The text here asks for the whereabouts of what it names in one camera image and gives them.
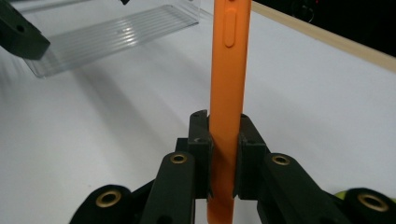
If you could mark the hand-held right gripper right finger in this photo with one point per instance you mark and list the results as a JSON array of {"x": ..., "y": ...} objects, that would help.
[{"x": 250, "y": 161}]

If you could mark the clear plastic container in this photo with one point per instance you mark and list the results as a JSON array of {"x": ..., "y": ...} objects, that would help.
[{"x": 118, "y": 34}]

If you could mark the orange phone case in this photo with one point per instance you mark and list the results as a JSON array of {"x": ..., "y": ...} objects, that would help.
[{"x": 229, "y": 77}]

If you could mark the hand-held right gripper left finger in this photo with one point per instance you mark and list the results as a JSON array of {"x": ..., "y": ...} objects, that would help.
[{"x": 199, "y": 155}]

